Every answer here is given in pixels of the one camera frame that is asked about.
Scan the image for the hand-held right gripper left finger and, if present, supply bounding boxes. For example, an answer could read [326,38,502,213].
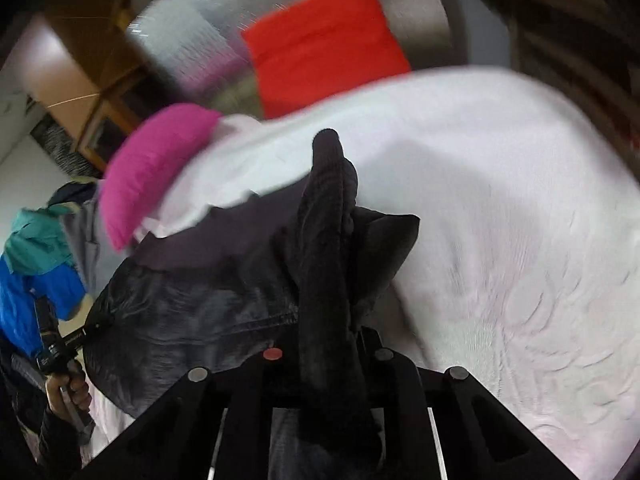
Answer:
[72,345,301,480]

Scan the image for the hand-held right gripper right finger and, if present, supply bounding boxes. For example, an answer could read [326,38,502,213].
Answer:
[357,327,583,480]

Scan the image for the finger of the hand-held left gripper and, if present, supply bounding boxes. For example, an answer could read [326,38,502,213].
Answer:
[60,320,108,356]

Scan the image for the black quilted jacket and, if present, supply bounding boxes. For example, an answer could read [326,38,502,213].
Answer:
[82,129,421,480]

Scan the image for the person's left forearm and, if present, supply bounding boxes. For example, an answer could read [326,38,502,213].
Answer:
[30,405,83,480]

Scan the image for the person's left hand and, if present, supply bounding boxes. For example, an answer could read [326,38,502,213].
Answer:
[45,360,93,421]

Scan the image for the blue jacket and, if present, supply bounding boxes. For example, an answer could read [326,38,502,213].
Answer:
[0,255,86,356]

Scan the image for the teal jacket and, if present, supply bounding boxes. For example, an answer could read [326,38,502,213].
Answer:
[5,205,76,276]

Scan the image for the grey garment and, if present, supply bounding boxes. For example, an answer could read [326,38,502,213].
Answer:
[62,195,108,291]

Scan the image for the navy garment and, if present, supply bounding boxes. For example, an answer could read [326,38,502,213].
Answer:
[47,180,98,211]

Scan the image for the magenta pillow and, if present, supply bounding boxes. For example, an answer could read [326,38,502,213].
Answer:
[99,104,223,251]

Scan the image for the dark lattice screen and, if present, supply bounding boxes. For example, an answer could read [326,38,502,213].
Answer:
[30,112,108,178]

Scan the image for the white bed blanket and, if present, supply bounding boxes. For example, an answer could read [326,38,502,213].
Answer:
[97,67,640,480]

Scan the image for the wooden column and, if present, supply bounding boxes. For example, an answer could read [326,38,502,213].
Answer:
[25,0,151,171]

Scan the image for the silver insulation mat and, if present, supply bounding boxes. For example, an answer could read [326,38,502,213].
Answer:
[125,0,451,111]

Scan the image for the red pillow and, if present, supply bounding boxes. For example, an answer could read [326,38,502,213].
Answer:
[241,0,412,120]

